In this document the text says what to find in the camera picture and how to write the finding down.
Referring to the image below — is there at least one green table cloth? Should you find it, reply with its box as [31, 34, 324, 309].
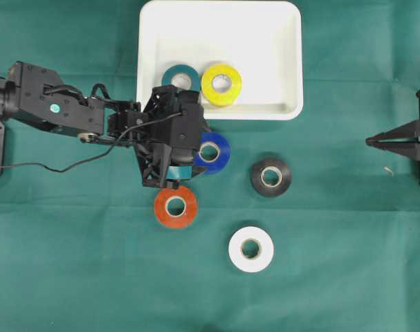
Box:
[0, 1, 420, 331]

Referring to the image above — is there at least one black tape roll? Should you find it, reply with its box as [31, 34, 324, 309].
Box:
[250, 158, 292, 198]

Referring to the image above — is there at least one small beige scrap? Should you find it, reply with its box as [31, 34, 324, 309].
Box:
[384, 167, 394, 176]

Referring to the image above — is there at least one white plastic case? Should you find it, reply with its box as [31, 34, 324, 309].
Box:
[136, 1, 304, 120]

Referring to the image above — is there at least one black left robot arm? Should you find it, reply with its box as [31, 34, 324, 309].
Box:
[0, 62, 209, 189]

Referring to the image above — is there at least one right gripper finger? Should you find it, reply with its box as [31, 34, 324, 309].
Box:
[365, 120, 419, 142]
[366, 141, 418, 160]

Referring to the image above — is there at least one blue tape roll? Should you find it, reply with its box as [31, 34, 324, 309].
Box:
[193, 132, 230, 175]

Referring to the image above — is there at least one red tape roll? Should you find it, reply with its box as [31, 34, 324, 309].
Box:
[154, 185, 199, 229]

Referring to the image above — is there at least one white tape roll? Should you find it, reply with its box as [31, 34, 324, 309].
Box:
[228, 226, 274, 273]

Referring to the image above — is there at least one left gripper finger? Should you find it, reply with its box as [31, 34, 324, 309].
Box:
[166, 165, 193, 189]

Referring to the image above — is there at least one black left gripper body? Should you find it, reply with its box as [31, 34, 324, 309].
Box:
[134, 86, 206, 189]

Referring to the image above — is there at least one green tape roll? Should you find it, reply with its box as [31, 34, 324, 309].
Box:
[161, 64, 201, 92]

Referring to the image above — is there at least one yellow tape roll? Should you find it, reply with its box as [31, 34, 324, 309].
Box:
[201, 64, 242, 107]

